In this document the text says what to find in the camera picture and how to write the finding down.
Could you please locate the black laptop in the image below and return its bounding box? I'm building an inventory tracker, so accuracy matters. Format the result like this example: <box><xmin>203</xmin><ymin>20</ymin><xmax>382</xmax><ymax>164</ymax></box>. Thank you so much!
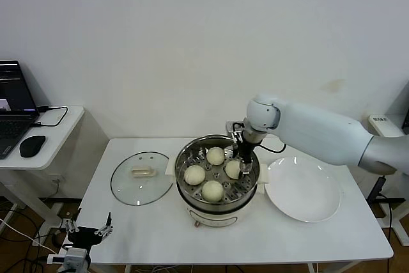
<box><xmin>0</xmin><ymin>59</ymin><xmax>42</xmax><ymax>160</ymax></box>

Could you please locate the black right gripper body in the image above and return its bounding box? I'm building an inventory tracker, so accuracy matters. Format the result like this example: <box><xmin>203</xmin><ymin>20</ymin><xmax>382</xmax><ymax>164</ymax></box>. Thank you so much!
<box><xmin>235</xmin><ymin>137</ymin><xmax>257</xmax><ymax>162</ymax></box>

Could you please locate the black cable with adapter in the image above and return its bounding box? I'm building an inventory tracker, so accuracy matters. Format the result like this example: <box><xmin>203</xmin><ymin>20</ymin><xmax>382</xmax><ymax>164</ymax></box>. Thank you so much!
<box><xmin>367</xmin><ymin>175</ymin><xmax>389</xmax><ymax>203</ymax></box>

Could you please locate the white steamed baozi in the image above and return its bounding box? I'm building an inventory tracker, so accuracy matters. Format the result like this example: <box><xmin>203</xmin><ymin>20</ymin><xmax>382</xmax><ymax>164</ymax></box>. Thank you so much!
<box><xmin>225</xmin><ymin>160</ymin><xmax>245</xmax><ymax>180</ymax></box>
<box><xmin>201</xmin><ymin>180</ymin><xmax>224</xmax><ymax>203</ymax></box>
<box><xmin>183</xmin><ymin>164</ymin><xmax>206</xmax><ymax>186</ymax></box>
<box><xmin>206</xmin><ymin>146</ymin><xmax>226</xmax><ymax>166</ymax></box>

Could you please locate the white side table with laptop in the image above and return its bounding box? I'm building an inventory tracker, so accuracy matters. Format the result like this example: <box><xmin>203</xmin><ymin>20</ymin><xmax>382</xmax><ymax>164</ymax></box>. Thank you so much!
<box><xmin>0</xmin><ymin>105</ymin><xmax>86</xmax><ymax>232</ymax></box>

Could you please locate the black computer mouse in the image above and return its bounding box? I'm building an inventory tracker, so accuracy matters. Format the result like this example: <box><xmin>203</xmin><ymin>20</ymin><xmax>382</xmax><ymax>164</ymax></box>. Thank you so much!
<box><xmin>19</xmin><ymin>134</ymin><xmax>47</xmax><ymax>158</ymax></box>

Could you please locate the white floor cable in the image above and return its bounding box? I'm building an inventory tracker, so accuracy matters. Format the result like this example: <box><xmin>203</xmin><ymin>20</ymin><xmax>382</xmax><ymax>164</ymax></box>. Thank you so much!
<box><xmin>0</xmin><ymin>217</ymin><xmax>61</xmax><ymax>258</ymax></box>

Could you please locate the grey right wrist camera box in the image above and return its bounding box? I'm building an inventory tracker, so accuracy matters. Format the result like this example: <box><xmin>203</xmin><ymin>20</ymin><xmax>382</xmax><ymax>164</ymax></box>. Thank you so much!
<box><xmin>225</xmin><ymin>120</ymin><xmax>245</xmax><ymax>142</ymax></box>

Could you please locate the glass lid with cream handle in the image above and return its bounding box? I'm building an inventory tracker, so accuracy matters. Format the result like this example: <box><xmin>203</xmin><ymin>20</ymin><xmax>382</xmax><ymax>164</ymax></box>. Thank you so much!
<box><xmin>110</xmin><ymin>150</ymin><xmax>171</xmax><ymax>206</ymax></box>

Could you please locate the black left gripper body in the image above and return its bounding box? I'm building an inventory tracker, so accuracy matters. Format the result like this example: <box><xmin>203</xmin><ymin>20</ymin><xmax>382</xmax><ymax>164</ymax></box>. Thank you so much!
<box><xmin>68</xmin><ymin>226</ymin><xmax>103</xmax><ymax>248</ymax></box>

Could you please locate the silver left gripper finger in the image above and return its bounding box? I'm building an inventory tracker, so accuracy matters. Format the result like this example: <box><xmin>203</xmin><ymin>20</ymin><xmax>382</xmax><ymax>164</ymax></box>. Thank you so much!
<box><xmin>62</xmin><ymin>208</ymin><xmax>81</xmax><ymax>234</ymax></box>
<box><xmin>95</xmin><ymin>211</ymin><xmax>114</xmax><ymax>238</ymax></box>

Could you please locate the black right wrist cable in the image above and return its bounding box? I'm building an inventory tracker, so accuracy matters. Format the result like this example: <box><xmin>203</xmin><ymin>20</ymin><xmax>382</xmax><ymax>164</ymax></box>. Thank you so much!
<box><xmin>255</xmin><ymin>142</ymin><xmax>287</xmax><ymax>154</ymax></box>

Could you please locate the black laptop cable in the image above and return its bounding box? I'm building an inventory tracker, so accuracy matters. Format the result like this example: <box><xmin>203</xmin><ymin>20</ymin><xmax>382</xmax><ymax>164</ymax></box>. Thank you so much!
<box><xmin>31</xmin><ymin>105</ymin><xmax>69</xmax><ymax>127</ymax></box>

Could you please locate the cream electric cooker base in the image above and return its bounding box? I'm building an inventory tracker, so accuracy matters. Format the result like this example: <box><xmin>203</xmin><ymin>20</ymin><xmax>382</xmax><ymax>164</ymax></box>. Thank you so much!
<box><xmin>165</xmin><ymin>157</ymin><xmax>270</xmax><ymax>229</ymax></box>

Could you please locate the white round plate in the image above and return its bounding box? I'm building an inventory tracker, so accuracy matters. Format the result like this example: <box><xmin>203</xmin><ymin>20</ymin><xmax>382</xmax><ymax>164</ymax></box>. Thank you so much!
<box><xmin>265</xmin><ymin>156</ymin><xmax>341</xmax><ymax>223</ymax></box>

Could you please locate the perforated steel steamer basket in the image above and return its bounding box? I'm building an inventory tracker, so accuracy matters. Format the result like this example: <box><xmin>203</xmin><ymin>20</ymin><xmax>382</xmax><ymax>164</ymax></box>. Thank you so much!
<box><xmin>174</xmin><ymin>134</ymin><xmax>261</xmax><ymax>212</ymax></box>

